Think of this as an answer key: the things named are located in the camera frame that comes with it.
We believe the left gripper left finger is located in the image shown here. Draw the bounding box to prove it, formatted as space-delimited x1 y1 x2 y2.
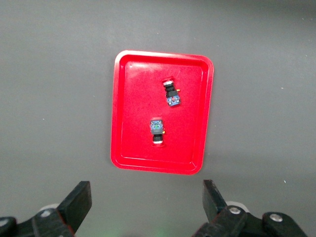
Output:
0 181 93 237

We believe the red plastic tray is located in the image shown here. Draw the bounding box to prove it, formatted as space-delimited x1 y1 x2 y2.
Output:
110 50 215 176

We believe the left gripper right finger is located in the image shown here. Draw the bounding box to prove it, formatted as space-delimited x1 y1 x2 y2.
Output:
195 179 309 237

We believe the red push button switch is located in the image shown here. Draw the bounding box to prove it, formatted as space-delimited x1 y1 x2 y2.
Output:
149 117 165 147
161 78 182 108

